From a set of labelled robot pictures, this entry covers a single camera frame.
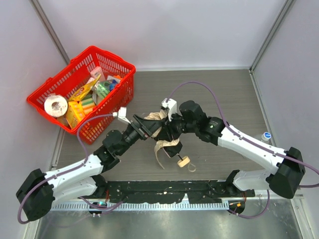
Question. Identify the pink white small package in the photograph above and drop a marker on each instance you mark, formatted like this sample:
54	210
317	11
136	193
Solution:
96	72

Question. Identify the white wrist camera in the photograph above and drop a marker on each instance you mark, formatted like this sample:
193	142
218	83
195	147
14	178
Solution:
170	106
121	115

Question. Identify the orange plastic package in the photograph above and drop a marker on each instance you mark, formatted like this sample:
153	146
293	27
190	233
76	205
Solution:
75	114

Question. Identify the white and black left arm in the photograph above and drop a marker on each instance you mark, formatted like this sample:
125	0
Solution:
41	190

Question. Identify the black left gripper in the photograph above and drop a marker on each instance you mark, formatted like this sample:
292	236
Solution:
140	125

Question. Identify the white toilet paper roll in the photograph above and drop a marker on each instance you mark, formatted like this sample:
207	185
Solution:
56	106

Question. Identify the green white wrapped package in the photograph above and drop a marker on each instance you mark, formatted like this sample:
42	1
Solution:
100	90

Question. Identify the white slotted cable duct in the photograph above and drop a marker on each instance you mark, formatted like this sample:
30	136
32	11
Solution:
183	205

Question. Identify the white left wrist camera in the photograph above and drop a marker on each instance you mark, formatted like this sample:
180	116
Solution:
121	115

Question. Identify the clear plastic water bottle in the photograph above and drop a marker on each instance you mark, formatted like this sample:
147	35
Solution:
264	137

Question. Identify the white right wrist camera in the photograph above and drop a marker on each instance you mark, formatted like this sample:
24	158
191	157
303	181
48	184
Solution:
170	106

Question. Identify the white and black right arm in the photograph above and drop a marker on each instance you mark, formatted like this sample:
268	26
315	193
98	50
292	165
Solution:
282	169

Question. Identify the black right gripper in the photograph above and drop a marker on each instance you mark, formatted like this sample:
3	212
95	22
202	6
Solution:
171	127

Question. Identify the yellow green sponge pack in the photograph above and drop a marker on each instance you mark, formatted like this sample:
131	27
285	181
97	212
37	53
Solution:
87	105

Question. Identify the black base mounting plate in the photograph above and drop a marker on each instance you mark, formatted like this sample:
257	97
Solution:
168	192

